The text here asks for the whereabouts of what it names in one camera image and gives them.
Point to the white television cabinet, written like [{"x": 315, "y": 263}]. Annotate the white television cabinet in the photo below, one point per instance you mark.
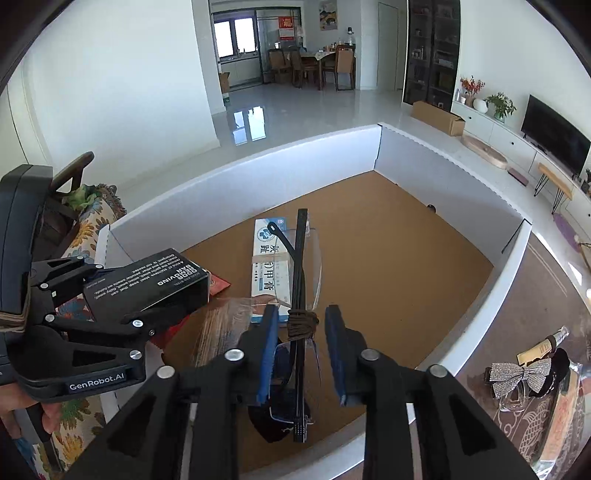
[{"x": 498, "y": 134}]

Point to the dark flat scale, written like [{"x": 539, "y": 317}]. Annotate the dark flat scale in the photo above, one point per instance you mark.
[{"x": 517, "y": 176}]

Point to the beige oval mat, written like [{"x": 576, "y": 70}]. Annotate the beige oval mat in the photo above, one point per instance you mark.
[{"x": 485, "y": 151}]

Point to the silver cosmetic tube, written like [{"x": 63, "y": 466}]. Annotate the silver cosmetic tube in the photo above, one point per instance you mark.
[{"x": 542, "y": 344}]

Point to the red flower plant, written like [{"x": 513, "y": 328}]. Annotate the red flower plant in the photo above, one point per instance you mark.
[{"x": 472, "y": 90}]

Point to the purple mat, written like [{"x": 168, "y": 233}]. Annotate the purple mat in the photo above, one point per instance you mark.
[{"x": 567, "y": 228}]

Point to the red wall poster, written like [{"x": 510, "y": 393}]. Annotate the red wall poster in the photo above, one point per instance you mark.
[{"x": 288, "y": 27}]

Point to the white door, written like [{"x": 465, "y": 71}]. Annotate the white door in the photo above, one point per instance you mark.
[{"x": 388, "y": 46}]

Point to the wooden bench with metal legs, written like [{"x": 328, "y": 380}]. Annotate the wooden bench with metal legs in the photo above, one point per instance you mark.
[{"x": 554, "y": 180}]

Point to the blue white ointment box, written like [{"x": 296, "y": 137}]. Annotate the blue white ointment box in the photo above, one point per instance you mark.
[{"x": 268, "y": 258}]

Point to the dark glass display cabinet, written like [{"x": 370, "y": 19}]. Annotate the dark glass display cabinet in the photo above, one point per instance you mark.
[{"x": 431, "y": 50}]

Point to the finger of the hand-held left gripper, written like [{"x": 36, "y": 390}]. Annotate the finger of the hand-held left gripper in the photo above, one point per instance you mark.
[
  {"x": 138, "y": 330},
  {"x": 60, "y": 274}
]

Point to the green potted plant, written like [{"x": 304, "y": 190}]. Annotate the green potted plant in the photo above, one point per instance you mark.
[{"x": 501, "y": 105}]

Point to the green cloth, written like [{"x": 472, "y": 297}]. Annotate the green cloth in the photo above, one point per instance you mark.
[{"x": 83, "y": 196}]

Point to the clear glasses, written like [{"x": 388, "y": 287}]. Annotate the clear glasses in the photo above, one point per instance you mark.
[{"x": 300, "y": 277}]

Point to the wooden dining table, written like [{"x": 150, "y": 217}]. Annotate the wooden dining table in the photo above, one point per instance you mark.
[{"x": 318, "y": 62}]

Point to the clear pack with pink card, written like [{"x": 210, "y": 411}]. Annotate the clear pack with pink card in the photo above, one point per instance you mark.
[{"x": 561, "y": 415}]

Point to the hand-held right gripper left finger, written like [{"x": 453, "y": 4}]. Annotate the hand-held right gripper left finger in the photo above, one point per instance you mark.
[{"x": 268, "y": 350}]

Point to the dark wooden armchair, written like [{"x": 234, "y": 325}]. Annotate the dark wooden armchair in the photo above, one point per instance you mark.
[{"x": 74, "y": 168}]

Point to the wooden dining chair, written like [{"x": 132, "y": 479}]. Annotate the wooden dining chair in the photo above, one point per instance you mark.
[
  {"x": 345, "y": 64},
  {"x": 277, "y": 64}
]

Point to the person's left hand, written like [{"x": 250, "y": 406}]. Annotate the person's left hand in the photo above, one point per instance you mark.
[{"x": 51, "y": 417}]

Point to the black television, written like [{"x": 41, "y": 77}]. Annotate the black television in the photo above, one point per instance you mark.
[{"x": 558, "y": 134}]

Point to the white cardboard box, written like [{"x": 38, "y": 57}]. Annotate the white cardboard box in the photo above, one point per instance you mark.
[{"x": 415, "y": 277}]

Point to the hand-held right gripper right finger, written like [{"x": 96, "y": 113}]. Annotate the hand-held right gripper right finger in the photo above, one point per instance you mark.
[{"x": 334, "y": 350}]

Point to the brown cardboard box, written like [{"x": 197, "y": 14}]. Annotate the brown cardboard box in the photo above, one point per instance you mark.
[{"x": 436, "y": 117}]

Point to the white round vase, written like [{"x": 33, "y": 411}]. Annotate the white round vase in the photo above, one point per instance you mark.
[{"x": 480, "y": 105}]

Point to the wall painting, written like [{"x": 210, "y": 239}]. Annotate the wall painting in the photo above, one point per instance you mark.
[{"x": 328, "y": 14}]

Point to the black printed box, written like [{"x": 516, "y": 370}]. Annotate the black printed box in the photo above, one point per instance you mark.
[{"x": 147, "y": 281}]

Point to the silver bow hair clip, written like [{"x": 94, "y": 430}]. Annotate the silver bow hair clip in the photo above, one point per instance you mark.
[{"x": 515, "y": 376}]

